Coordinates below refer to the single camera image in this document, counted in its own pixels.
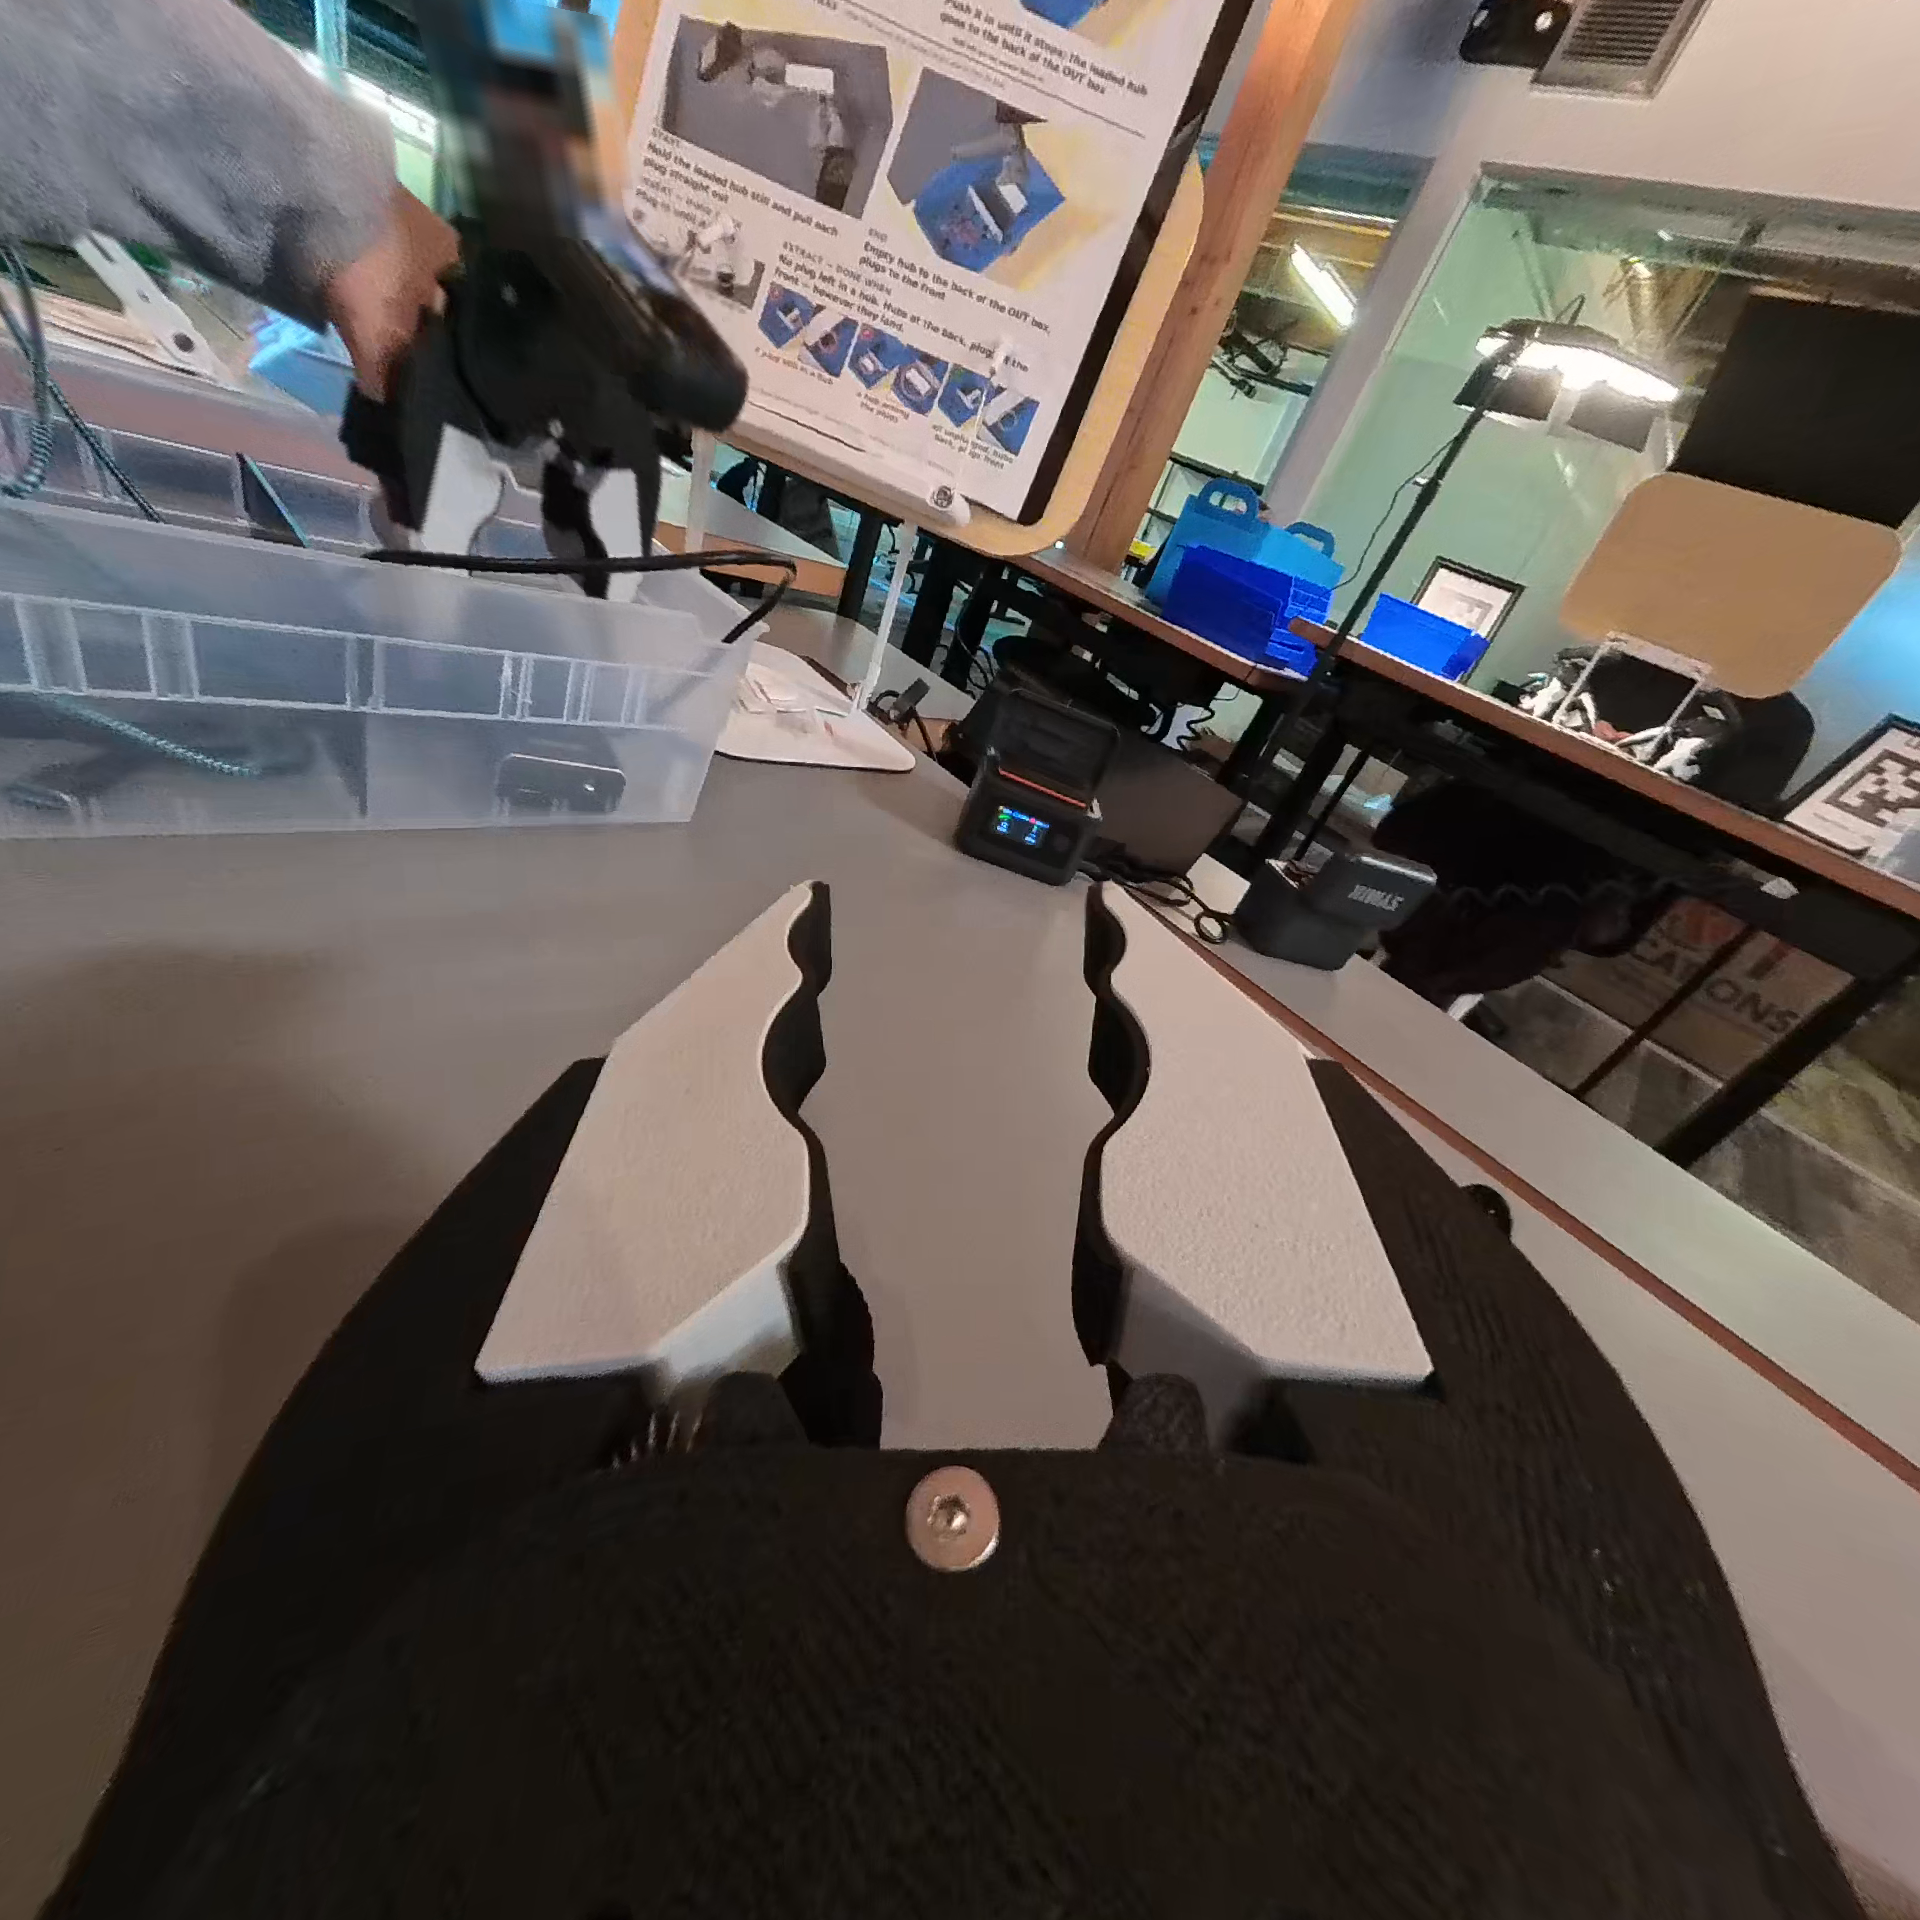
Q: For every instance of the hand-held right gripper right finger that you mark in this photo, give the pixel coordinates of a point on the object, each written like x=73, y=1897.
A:
x=1244, y=1210

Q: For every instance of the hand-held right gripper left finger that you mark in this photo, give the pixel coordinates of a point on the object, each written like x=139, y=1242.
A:
x=658, y=1201

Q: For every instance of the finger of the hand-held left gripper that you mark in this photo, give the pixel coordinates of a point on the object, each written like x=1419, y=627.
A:
x=596, y=518
x=468, y=491

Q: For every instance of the clear plastic bin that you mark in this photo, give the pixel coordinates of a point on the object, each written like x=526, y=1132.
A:
x=299, y=674

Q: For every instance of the person's left forearm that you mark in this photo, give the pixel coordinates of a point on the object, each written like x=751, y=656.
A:
x=169, y=133

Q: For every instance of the black usb hub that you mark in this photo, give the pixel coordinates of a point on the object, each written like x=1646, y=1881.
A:
x=557, y=778

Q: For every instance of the person's left hand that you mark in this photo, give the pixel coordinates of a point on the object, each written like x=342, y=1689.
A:
x=380, y=282

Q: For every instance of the white sign stand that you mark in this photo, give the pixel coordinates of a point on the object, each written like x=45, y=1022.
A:
x=816, y=737

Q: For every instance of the black battery charger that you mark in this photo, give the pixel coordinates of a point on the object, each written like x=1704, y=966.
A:
x=1337, y=907

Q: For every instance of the instruction poster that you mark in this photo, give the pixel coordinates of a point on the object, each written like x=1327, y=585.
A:
x=898, y=226

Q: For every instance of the dark flat case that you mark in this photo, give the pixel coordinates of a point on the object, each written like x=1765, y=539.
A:
x=1166, y=824

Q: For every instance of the black device with display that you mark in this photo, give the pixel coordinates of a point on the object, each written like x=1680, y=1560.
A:
x=1038, y=798

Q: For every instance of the brown cardboard box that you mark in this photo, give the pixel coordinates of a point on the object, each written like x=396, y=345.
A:
x=1694, y=988

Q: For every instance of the wooden sign board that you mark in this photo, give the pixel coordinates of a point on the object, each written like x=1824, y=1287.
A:
x=1136, y=373
x=1724, y=579

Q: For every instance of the blue plastic bin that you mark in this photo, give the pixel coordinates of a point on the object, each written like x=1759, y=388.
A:
x=1426, y=630

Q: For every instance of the long brown edged table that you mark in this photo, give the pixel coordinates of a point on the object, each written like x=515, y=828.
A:
x=1724, y=817

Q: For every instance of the stack of blue bins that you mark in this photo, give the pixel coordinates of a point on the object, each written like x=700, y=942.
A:
x=1229, y=585

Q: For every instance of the framed printed tag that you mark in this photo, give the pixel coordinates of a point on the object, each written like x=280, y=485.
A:
x=1877, y=788
x=1462, y=598

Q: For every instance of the black bag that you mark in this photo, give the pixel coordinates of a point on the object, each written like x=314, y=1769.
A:
x=1747, y=744

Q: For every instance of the studio light on stand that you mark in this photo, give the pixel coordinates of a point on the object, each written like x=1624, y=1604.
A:
x=1517, y=382

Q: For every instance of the black panel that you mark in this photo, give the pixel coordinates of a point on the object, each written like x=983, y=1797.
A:
x=1818, y=406

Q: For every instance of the ceiling vent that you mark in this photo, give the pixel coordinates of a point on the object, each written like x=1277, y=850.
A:
x=1618, y=37

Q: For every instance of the white bracket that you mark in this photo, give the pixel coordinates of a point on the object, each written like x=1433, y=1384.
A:
x=139, y=299

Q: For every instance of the wooden post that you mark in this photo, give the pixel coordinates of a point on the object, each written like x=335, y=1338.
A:
x=1229, y=268

